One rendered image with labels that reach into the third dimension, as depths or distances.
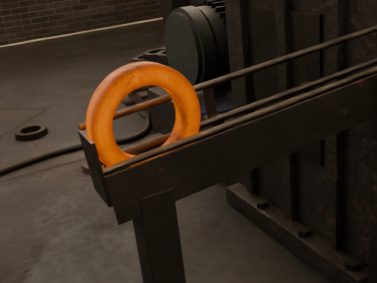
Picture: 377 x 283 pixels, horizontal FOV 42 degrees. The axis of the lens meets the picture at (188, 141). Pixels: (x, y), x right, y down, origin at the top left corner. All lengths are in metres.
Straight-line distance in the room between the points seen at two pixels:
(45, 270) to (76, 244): 0.15
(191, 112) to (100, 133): 0.15
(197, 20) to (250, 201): 0.82
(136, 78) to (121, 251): 1.04
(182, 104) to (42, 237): 1.21
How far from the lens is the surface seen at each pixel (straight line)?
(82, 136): 0.76
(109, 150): 0.74
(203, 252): 1.62
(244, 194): 1.79
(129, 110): 0.81
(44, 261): 1.75
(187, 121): 0.79
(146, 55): 2.89
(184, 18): 2.16
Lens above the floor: 0.92
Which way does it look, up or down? 21 degrees down
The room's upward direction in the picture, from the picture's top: 7 degrees counter-clockwise
